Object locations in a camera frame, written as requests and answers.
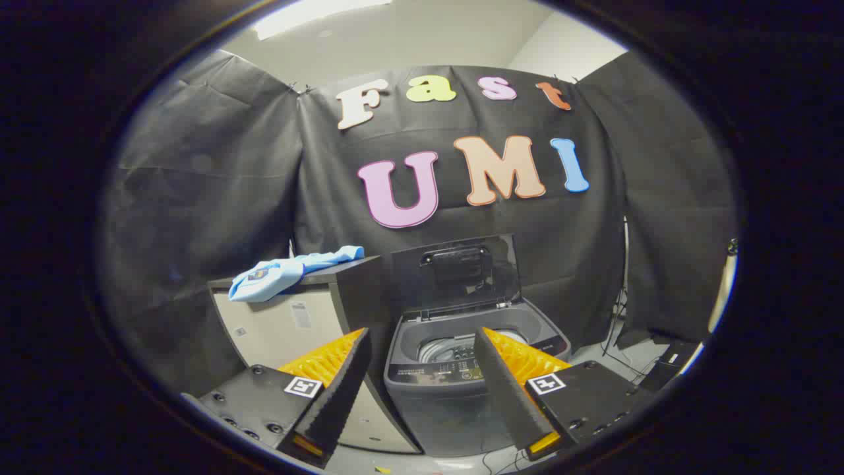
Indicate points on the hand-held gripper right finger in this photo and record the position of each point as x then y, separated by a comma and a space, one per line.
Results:
504, 389

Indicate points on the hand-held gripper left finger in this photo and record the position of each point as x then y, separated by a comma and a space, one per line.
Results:
343, 382

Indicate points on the grey washing machine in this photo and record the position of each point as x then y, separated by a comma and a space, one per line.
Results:
438, 409

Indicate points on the dark washing machine lid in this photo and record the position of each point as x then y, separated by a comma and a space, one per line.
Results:
455, 277

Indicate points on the light blue shirt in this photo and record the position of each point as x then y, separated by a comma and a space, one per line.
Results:
277, 274

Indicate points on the grey cabinet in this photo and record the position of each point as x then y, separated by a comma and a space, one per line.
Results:
283, 330

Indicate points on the thin white stand pole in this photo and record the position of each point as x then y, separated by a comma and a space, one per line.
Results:
626, 257

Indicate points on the black backdrop cloth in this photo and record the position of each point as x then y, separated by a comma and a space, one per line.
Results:
217, 198

